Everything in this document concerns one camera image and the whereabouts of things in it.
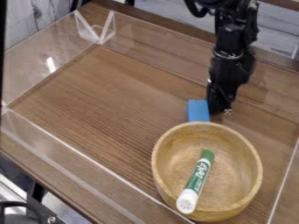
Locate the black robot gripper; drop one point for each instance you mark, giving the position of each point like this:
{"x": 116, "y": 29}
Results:
{"x": 228, "y": 73}

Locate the blue foam block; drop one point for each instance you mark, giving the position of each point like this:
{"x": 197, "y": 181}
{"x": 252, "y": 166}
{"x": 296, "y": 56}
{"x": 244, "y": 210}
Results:
{"x": 197, "y": 112}

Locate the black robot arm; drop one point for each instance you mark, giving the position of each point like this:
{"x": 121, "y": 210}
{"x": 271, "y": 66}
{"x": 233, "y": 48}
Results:
{"x": 235, "y": 25}

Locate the brown wooden bowl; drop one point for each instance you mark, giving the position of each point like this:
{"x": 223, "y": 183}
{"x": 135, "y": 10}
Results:
{"x": 235, "y": 177}

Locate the green Expo marker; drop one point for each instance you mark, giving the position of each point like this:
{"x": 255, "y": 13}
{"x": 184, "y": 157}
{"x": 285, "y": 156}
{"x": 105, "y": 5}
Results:
{"x": 188, "y": 197}

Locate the clear acrylic tray wall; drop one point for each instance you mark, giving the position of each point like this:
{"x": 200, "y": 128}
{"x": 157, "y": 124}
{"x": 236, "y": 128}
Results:
{"x": 95, "y": 87}

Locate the black metal bracket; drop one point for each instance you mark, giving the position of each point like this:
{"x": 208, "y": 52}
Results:
{"x": 46, "y": 216}

